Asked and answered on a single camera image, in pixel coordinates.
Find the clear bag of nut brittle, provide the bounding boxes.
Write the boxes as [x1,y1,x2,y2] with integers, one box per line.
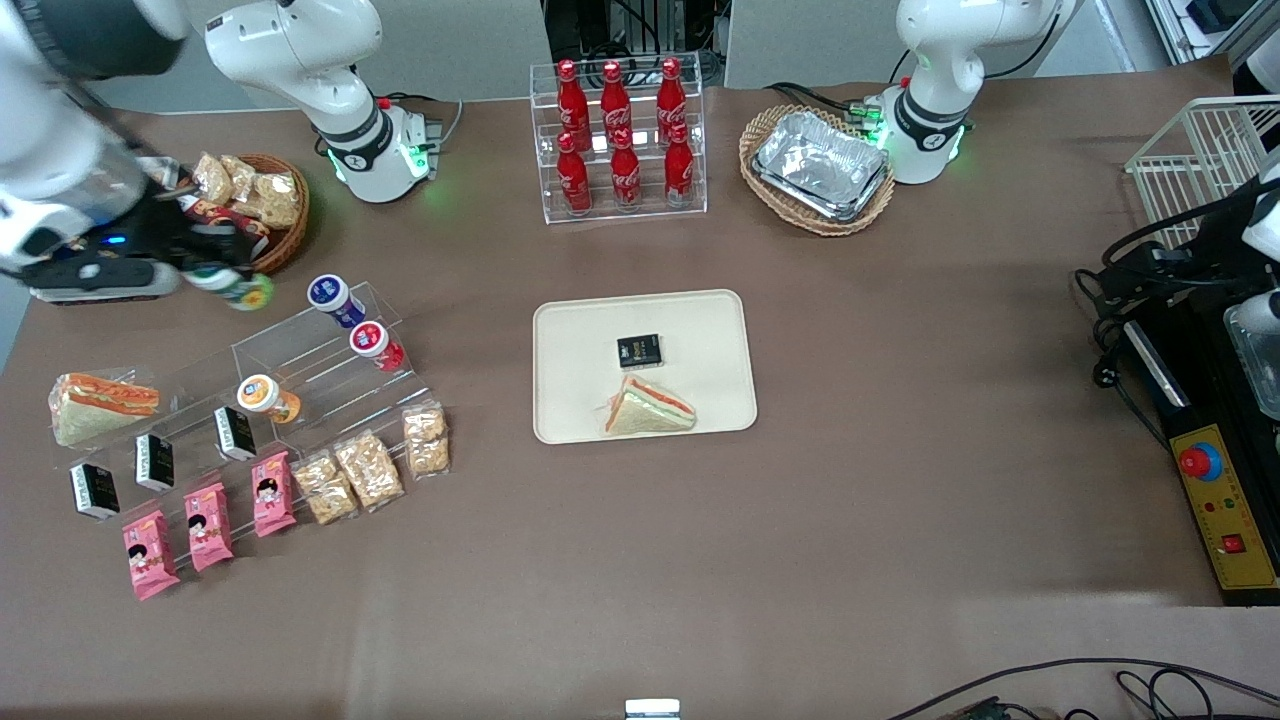
[333,430,406,513]
[293,452,359,526]
[402,400,451,479]

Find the black equipment with cables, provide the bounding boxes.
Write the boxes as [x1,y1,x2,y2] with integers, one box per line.
[545,0,731,86]

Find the black control box yellow panel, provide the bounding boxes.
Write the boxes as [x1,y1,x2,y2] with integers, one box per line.
[1120,300,1280,607]

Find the green cap gum bottle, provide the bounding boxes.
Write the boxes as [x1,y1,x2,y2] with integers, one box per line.
[195,266,275,312]

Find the grey cable at arm base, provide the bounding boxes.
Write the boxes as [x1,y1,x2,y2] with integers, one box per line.
[375,92,466,151]

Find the clear acrylic bottle rack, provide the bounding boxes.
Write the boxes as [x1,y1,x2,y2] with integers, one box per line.
[530,52,708,225]

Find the light oval wicker basket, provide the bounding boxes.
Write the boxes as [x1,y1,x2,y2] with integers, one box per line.
[739,105,897,237]

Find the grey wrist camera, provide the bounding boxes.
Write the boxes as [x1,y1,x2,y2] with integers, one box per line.
[28,258,183,304]
[1225,290,1280,337]

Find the beige plastic serving tray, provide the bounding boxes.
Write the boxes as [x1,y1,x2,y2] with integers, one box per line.
[532,289,758,445]

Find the red cola bottle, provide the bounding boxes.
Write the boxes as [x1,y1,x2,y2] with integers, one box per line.
[600,62,633,136]
[557,132,593,216]
[557,60,591,141]
[610,128,643,209]
[664,122,696,206]
[656,58,689,131]

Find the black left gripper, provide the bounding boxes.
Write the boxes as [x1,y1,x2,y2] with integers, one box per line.
[1100,195,1263,321]

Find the large wrapped triangle sandwich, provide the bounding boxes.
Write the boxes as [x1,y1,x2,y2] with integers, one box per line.
[50,372,161,447]

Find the dark red cookie box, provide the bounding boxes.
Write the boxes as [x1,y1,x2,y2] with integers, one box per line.
[190,198,271,259]

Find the aluminium frame shelf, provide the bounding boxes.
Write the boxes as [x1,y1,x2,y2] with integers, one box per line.
[1145,0,1280,96]

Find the round brown wicker basket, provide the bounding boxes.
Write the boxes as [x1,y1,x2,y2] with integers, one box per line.
[232,153,311,277]

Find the black cable at arm base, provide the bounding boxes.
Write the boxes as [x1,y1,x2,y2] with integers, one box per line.
[765,82,873,119]

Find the small electronic board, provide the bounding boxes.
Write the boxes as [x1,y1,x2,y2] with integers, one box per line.
[935,697,1061,720]

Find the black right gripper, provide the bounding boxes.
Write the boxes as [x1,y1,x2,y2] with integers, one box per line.
[90,188,267,296]

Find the small wrapped triangle sandwich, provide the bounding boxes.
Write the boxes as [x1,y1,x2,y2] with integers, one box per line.
[603,375,697,437]

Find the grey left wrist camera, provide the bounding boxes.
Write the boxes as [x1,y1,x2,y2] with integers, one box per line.
[1225,290,1280,337]

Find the clear acrylic stepped snack stand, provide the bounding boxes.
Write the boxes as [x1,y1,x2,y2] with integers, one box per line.
[48,365,301,561]

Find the looped black floor cable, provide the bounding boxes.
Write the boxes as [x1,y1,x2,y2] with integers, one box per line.
[1115,668,1280,720]

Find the pink snack pack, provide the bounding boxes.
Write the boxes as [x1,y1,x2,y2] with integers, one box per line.
[252,452,298,539]
[184,482,235,573]
[122,510,182,601]

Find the black white drink carton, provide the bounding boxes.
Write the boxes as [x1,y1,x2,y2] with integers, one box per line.
[214,405,257,463]
[70,462,121,521]
[135,432,176,493]

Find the long black floor cable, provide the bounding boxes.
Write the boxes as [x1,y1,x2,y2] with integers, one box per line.
[885,657,1280,720]

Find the black cable with plug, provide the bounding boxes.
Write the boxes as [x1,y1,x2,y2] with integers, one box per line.
[1072,265,1179,451]

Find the clear acrylic stepped gum stand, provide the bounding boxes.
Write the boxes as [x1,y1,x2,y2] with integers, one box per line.
[230,283,451,481]

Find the white wire basket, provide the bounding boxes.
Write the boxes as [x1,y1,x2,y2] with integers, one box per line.
[1125,95,1280,251]

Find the silver foil food tray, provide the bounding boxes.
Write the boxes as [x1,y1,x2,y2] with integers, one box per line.
[752,110,891,221]

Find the clear bag of puffed snack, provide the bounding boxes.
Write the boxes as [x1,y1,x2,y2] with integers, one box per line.
[190,152,236,206]
[250,172,303,229]
[222,155,261,206]

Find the clear plastic box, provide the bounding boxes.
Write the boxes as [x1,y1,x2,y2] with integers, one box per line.
[1225,330,1280,421]

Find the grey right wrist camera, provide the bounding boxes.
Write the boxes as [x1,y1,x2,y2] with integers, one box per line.
[28,258,183,304]

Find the blue cap gum bottle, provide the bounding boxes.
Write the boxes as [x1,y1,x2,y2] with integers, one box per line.
[306,274,367,329]

